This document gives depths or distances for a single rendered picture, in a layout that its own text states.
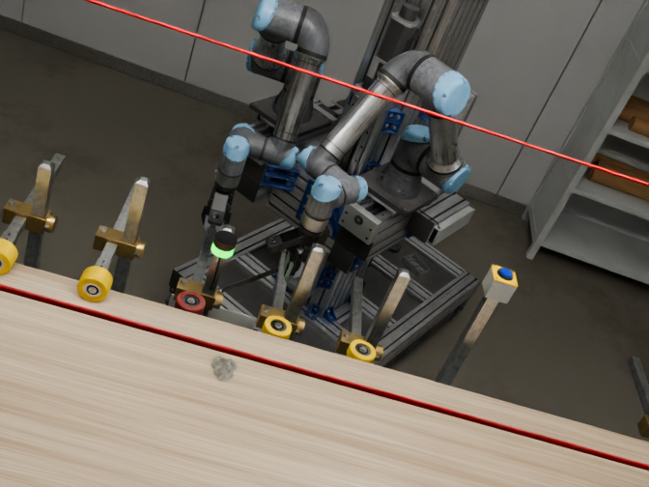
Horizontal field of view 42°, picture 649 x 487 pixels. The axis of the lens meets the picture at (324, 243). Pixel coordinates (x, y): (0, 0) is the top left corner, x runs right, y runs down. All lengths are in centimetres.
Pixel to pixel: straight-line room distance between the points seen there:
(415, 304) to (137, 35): 236
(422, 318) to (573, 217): 183
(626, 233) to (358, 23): 208
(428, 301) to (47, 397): 219
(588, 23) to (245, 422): 335
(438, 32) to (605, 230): 277
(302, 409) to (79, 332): 59
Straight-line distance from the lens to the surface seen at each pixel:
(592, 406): 424
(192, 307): 232
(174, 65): 513
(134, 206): 230
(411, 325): 368
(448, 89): 235
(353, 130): 242
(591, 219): 539
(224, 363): 218
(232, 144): 252
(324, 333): 346
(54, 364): 211
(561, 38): 485
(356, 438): 217
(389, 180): 283
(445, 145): 258
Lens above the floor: 245
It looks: 35 degrees down
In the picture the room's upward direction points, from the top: 22 degrees clockwise
